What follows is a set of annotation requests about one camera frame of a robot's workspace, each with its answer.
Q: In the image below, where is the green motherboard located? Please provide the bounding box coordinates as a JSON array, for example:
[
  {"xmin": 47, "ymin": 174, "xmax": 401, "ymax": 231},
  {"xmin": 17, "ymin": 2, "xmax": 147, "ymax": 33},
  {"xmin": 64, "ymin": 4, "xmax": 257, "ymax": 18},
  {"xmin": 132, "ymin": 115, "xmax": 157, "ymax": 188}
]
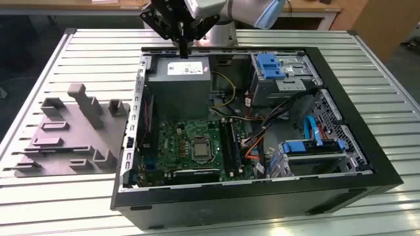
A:
[{"xmin": 137, "ymin": 118, "xmax": 260, "ymax": 186}]

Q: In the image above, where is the CPU socket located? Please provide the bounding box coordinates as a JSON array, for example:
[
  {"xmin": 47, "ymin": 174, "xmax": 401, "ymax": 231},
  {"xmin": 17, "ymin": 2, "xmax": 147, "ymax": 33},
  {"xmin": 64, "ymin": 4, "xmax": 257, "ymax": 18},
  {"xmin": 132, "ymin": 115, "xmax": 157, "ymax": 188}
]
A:
[{"xmin": 187, "ymin": 136, "xmax": 216, "ymax": 165}]

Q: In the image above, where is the black cable bundle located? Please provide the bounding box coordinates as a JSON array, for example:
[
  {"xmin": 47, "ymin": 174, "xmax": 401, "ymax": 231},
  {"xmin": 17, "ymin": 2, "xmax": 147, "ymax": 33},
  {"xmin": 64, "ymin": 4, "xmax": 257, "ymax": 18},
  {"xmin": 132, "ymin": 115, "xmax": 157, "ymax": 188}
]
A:
[{"xmin": 243, "ymin": 89, "xmax": 317, "ymax": 148}]

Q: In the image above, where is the brown wooden cabinet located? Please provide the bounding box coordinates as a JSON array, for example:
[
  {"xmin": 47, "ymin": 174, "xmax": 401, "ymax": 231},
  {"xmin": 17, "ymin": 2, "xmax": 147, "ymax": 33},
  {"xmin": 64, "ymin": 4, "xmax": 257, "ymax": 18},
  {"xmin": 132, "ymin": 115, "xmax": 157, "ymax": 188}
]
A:
[{"xmin": 329, "ymin": 0, "xmax": 420, "ymax": 63}]

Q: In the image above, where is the metal drive cage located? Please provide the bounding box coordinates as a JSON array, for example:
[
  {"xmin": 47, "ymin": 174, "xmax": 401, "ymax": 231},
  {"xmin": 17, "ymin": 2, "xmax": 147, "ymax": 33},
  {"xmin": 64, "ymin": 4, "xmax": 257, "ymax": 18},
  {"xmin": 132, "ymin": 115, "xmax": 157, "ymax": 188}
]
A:
[{"xmin": 251, "ymin": 53, "xmax": 324, "ymax": 106}]

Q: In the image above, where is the black graphics card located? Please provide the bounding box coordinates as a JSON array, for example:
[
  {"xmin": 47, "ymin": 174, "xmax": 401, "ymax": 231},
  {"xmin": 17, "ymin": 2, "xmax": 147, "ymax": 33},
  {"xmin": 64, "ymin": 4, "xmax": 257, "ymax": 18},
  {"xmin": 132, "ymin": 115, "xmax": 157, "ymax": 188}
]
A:
[{"xmin": 172, "ymin": 167, "xmax": 220, "ymax": 184}]

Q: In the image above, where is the hard disk in blue carrier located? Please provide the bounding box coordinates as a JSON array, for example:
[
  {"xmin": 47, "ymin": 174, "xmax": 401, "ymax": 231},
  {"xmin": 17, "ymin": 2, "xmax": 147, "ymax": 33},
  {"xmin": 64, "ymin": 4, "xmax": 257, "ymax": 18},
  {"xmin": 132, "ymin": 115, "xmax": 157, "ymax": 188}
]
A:
[{"xmin": 281, "ymin": 139, "xmax": 345, "ymax": 155}]

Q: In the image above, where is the silver CPU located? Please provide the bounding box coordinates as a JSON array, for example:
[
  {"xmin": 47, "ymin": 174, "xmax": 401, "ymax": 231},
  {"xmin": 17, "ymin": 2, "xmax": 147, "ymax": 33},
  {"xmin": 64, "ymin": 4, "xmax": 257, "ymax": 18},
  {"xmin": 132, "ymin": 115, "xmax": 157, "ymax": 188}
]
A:
[{"xmin": 192, "ymin": 142, "xmax": 212, "ymax": 158}]

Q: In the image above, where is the orange wire bundle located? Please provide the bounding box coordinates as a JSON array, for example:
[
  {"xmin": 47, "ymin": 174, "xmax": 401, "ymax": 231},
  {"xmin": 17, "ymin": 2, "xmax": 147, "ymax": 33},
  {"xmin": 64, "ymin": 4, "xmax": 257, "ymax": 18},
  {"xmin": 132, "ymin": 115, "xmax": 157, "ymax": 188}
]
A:
[{"xmin": 244, "ymin": 134, "xmax": 267, "ymax": 160}]

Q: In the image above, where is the wooden desk white frame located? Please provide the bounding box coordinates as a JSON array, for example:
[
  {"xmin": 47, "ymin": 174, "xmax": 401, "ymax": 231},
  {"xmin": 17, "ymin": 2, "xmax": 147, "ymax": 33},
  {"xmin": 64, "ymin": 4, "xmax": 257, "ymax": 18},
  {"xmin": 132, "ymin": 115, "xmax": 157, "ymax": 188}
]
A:
[{"xmin": 0, "ymin": 0, "xmax": 344, "ymax": 31}]

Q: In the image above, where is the blue flat data cable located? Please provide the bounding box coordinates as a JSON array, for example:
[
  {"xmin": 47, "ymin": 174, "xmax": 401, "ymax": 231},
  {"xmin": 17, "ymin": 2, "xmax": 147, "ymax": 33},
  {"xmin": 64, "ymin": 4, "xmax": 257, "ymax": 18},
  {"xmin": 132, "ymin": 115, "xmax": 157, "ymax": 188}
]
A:
[{"xmin": 303, "ymin": 115, "xmax": 325, "ymax": 146}]

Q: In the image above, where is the black case fan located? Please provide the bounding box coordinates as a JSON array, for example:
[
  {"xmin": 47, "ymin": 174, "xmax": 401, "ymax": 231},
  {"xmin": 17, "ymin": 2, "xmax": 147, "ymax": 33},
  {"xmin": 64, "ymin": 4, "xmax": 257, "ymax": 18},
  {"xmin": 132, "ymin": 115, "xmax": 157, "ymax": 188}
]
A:
[{"xmin": 137, "ymin": 92, "xmax": 155, "ymax": 148}]

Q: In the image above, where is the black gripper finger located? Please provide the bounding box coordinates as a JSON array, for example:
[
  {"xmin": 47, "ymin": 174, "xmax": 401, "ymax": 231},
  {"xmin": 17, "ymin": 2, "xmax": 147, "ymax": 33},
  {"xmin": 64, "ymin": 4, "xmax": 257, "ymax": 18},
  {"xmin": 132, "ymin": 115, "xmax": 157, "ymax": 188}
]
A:
[
  {"xmin": 137, "ymin": 4, "xmax": 185, "ymax": 59},
  {"xmin": 184, "ymin": 14, "xmax": 221, "ymax": 59}
]

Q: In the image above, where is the blue drive bay latch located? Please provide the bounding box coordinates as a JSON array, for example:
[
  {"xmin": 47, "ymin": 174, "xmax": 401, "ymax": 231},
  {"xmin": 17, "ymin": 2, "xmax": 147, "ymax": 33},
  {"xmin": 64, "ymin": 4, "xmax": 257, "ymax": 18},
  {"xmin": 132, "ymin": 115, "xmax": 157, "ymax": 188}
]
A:
[{"xmin": 257, "ymin": 53, "xmax": 284, "ymax": 80}]

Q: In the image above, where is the black RAM slot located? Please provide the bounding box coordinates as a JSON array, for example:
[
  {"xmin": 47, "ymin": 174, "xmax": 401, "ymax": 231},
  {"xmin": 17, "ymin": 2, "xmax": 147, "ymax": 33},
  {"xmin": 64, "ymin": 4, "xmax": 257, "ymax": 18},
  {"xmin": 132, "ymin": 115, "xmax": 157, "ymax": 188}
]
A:
[{"xmin": 219, "ymin": 118, "xmax": 235, "ymax": 176}]

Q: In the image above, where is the grey parts rack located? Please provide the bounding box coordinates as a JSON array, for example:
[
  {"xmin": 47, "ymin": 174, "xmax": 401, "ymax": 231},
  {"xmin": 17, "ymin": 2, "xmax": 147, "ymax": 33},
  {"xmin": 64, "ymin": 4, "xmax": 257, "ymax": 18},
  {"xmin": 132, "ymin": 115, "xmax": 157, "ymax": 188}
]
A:
[{"xmin": 13, "ymin": 83, "xmax": 131, "ymax": 178}]

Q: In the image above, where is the black PC case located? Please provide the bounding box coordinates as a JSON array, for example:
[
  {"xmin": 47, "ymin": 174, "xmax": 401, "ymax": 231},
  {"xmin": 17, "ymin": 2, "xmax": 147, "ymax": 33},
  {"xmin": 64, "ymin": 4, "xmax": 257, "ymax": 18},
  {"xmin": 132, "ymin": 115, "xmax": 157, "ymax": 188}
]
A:
[{"xmin": 109, "ymin": 46, "xmax": 404, "ymax": 231}]

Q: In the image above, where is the yellow wire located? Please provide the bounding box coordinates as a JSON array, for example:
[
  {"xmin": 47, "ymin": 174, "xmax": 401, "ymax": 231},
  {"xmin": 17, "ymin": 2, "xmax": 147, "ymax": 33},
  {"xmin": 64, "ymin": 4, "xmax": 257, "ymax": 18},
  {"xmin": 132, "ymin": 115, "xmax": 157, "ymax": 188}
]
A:
[{"xmin": 209, "ymin": 71, "xmax": 237, "ymax": 108}]

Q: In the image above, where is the grey power supply unit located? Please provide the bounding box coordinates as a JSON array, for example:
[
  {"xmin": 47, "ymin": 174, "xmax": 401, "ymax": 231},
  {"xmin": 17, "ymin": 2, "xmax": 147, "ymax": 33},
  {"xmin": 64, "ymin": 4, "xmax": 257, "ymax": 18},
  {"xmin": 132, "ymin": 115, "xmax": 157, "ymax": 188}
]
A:
[{"xmin": 145, "ymin": 57, "xmax": 212, "ymax": 121}]

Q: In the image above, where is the dark RAM stick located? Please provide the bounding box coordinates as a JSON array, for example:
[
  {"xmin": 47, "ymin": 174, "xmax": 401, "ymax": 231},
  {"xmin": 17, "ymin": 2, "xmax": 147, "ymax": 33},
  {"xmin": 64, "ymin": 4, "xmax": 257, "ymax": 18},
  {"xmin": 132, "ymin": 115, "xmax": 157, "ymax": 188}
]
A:
[{"xmin": 229, "ymin": 118, "xmax": 245, "ymax": 174}]

